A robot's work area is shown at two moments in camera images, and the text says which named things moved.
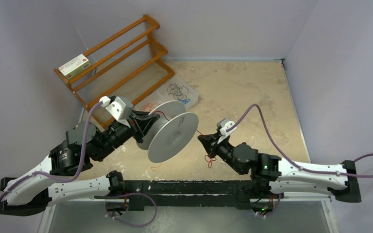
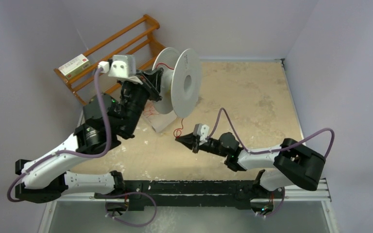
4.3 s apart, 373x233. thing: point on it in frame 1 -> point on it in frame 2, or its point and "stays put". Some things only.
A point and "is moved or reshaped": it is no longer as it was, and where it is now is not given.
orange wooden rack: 128,65 stays put
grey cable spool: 169,133 -> 181,82
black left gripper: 140,122 -> 151,83
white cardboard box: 75,66 stays put
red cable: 207,157 is moved or reshaped
